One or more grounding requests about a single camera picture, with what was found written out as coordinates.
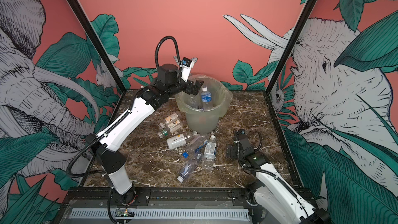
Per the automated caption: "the tall white label water bottle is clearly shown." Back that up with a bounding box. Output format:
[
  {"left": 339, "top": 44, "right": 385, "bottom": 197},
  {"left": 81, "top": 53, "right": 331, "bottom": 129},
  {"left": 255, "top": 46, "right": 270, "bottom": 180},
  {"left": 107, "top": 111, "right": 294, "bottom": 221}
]
[{"left": 203, "top": 135, "right": 217, "bottom": 172}]

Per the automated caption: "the blue label bottle white cap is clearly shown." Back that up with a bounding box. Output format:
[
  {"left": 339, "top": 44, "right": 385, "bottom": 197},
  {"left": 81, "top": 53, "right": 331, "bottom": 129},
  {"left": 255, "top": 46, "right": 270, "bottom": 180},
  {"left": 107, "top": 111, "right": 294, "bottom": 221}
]
[{"left": 201, "top": 87, "right": 213, "bottom": 110}]

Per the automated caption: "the blue label water bottle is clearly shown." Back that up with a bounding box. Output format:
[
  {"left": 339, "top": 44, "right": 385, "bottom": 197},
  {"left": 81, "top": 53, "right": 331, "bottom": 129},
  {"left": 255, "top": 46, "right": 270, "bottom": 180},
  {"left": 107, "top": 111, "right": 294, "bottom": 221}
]
[{"left": 188, "top": 96, "right": 200, "bottom": 109}]

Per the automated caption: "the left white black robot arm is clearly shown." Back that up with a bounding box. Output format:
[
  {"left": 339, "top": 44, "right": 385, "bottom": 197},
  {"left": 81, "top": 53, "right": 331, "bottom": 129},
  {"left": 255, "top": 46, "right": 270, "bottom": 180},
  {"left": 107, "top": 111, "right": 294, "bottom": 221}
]
[{"left": 93, "top": 62, "right": 203, "bottom": 196}]

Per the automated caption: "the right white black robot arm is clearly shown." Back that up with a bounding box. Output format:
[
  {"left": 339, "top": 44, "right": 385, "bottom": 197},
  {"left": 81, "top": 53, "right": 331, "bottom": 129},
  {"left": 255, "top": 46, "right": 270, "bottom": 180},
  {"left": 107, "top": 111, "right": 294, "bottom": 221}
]
[{"left": 226, "top": 129, "right": 331, "bottom": 224}]

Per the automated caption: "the green mesh waste bin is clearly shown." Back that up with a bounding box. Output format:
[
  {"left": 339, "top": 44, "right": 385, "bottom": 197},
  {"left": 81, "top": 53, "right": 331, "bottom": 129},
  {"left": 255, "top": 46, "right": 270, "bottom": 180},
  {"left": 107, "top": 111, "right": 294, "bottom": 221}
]
[{"left": 175, "top": 75, "right": 233, "bottom": 134}]

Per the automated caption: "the translucent plastic bin liner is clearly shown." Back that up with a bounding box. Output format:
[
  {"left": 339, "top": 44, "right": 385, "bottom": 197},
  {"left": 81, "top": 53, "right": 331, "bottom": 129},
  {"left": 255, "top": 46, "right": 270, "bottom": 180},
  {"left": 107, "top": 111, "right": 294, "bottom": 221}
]
[{"left": 175, "top": 75, "right": 233, "bottom": 122}]

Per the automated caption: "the orange label small bottle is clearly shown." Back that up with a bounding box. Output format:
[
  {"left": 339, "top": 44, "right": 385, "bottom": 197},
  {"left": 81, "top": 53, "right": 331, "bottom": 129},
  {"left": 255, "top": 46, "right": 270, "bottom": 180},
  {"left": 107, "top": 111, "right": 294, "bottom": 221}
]
[{"left": 163, "top": 112, "right": 181, "bottom": 124}]

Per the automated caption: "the beige label small bottle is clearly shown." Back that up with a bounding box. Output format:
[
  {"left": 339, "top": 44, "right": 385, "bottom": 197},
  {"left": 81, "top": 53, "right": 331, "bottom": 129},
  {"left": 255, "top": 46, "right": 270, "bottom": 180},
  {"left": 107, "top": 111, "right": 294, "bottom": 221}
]
[{"left": 167, "top": 118, "right": 183, "bottom": 133}]

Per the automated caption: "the clear bottle blue cap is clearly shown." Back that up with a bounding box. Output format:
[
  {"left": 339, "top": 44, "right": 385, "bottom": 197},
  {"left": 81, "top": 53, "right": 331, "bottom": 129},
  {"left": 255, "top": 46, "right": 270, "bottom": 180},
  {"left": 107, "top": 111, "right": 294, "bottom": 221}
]
[{"left": 182, "top": 135, "right": 207, "bottom": 158}]

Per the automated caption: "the crushed clear bottle white cap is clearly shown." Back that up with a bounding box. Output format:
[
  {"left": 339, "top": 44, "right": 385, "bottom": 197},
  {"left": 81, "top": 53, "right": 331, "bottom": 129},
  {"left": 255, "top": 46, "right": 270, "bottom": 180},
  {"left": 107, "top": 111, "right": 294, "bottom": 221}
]
[{"left": 177, "top": 152, "right": 203, "bottom": 183}]

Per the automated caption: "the green cap small bottle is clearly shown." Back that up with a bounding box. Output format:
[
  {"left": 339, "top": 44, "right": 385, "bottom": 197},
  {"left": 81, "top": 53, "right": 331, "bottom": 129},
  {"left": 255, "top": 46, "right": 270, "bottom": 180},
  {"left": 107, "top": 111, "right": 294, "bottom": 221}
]
[{"left": 158, "top": 122, "right": 170, "bottom": 138}]

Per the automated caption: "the white label bottle lying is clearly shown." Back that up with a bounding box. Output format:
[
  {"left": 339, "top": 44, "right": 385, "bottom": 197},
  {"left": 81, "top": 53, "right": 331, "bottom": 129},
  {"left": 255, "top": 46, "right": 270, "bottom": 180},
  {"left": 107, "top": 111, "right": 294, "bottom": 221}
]
[{"left": 166, "top": 131, "right": 198, "bottom": 150}]

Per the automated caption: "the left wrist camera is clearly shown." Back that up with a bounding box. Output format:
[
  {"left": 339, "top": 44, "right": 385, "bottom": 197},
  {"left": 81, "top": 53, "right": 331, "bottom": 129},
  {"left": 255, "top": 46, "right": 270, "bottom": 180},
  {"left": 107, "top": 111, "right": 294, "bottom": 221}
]
[{"left": 180, "top": 57, "right": 197, "bottom": 82}]

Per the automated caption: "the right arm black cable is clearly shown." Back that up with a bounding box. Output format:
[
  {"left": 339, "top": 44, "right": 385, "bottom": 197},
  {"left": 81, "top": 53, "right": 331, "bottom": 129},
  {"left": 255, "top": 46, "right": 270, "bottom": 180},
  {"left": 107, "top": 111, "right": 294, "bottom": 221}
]
[{"left": 236, "top": 130, "right": 312, "bottom": 222}]

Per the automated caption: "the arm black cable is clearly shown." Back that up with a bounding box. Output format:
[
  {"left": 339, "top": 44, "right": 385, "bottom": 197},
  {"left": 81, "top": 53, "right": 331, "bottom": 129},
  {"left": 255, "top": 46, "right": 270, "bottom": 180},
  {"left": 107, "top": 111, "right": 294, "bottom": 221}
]
[
  {"left": 236, "top": 130, "right": 312, "bottom": 222},
  {"left": 66, "top": 35, "right": 181, "bottom": 178}
]

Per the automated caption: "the black front mounting rail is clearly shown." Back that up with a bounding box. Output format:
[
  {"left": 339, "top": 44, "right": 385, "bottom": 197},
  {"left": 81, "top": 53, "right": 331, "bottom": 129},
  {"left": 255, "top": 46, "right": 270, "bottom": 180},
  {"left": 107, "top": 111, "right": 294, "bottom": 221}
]
[{"left": 63, "top": 187, "right": 255, "bottom": 207}]

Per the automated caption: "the white slotted cable duct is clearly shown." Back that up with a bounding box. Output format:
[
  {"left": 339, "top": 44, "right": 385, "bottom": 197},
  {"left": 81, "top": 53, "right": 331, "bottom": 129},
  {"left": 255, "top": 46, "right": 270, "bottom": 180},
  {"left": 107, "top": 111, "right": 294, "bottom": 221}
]
[{"left": 68, "top": 208, "right": 251, "bottom": 221}]

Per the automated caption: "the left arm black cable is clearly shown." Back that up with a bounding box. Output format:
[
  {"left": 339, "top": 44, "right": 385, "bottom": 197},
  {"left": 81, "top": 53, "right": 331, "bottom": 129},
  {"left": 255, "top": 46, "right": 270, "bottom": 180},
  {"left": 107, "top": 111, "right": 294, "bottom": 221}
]
[{"left": 66, "top": 35, "right": 181, "bottom": 178}]

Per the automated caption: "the left black frame post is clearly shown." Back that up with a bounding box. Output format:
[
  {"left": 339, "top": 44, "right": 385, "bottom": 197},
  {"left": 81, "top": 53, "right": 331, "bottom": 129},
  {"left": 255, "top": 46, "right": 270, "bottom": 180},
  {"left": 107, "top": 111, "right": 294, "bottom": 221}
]
[{"left": 51, "top": 0, "right": 127, "bottom": 93}]

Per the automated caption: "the black frame post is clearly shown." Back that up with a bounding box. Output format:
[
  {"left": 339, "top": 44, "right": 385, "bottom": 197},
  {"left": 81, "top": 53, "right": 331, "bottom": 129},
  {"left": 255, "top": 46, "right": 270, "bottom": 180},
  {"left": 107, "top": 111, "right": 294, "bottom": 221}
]
[
  {"left": 51, "top": 0, "right": 127, "bottom": 93},
  {"left": 265, "top": 0, "right": 330, "bottom": 94}
]

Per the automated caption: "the right black frame post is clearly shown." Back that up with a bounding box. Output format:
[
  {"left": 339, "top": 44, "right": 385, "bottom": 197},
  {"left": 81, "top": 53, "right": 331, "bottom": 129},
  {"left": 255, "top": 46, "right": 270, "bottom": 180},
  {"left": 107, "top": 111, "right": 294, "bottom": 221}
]
[{"left": 265, "top": 0, "right": 330, "bottom": 94}]

